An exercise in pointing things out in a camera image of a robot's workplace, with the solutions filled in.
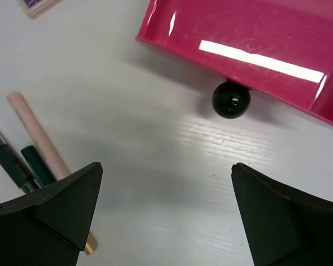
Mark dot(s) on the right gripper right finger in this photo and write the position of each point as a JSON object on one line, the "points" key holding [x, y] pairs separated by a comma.
{"points": [[283, 225]]}

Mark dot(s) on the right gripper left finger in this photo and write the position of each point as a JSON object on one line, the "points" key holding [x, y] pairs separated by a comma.
{"points": [[50, 226]]}

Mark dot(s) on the pink drawer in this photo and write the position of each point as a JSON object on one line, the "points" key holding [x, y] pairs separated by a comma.
{"points": [[283, 49]]}

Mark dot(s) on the black gold mascara tube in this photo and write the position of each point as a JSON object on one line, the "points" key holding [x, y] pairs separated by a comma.
{"points": [[45, 177]]}

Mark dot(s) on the pink concealer stick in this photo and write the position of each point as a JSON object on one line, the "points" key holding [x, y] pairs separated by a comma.
{"points": [[37, 133]]}

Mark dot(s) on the dark green eyeliner pen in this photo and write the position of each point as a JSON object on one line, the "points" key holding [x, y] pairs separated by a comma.
{"points": [[15, 168]]}

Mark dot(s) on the colourful eyeshadow palette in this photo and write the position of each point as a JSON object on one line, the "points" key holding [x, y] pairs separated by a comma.
{"points": [[34, 8]]}

